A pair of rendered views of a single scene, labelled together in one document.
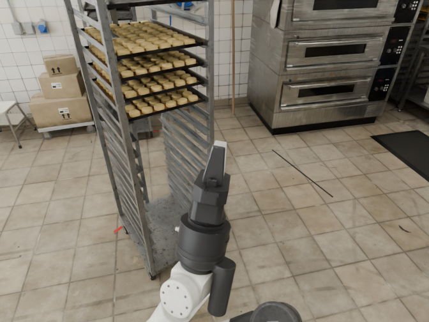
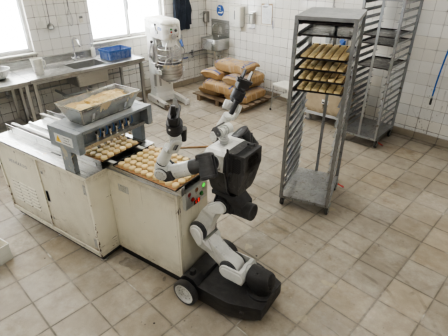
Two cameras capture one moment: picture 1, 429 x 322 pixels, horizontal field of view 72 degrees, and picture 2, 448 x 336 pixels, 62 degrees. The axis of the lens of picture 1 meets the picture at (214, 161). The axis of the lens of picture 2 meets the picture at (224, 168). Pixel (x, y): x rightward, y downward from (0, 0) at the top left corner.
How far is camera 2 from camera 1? 220 cm
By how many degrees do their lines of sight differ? 48
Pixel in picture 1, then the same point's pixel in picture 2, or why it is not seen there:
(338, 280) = (387, 283)
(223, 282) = (233, 103)
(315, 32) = not seen: outside the picture
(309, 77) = not seen: outside the picture
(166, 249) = (298, 192)
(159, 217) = (313, 180)
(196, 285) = (229, 102)
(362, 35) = not seen: outside the picture
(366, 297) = (393, 303)
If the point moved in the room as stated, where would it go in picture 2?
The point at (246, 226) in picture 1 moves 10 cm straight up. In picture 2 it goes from (367, 223) to (369, 215)
